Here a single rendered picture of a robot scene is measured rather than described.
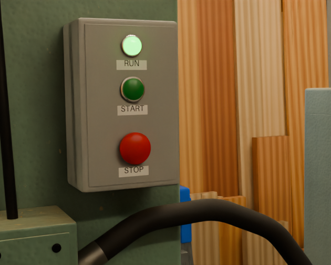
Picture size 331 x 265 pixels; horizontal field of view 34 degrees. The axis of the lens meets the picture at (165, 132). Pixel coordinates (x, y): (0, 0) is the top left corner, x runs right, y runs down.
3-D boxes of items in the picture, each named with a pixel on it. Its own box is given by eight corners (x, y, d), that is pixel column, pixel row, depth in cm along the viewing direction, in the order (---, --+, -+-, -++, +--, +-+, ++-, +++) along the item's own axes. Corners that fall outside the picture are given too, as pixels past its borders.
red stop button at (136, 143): (118, 164, 51) (117, 132, 51) (148, 162, 52) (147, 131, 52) (122, 165, 50) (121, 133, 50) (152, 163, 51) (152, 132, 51)
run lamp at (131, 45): (121, 57, 50) (121, 34, 50) (141, 57, 51) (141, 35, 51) (123, 56, 50) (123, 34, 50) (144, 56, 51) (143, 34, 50)
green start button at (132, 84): (120, 102, 51) (120, 76, 51) (144, 101, 52) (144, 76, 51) (122, 102, 50) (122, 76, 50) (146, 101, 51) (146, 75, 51)
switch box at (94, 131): (66, 184, 56) (62, 24, 54) (157, 176, 59) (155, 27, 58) (82, 194, 50) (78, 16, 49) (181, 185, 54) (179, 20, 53)
